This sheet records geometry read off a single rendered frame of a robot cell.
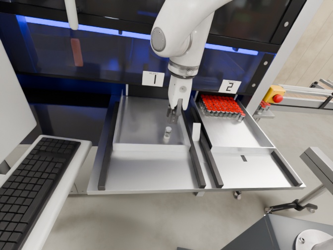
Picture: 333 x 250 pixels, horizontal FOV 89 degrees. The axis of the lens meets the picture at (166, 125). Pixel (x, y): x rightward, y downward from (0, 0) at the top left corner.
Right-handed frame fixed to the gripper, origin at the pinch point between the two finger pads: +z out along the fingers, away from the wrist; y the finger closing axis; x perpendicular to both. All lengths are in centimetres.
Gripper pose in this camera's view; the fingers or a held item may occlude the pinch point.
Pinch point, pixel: (172, 115)
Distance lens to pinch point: 57.8
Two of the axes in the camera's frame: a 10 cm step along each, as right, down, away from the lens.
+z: -1.6, 7.6, 6.3
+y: -1.1, -6.5, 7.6
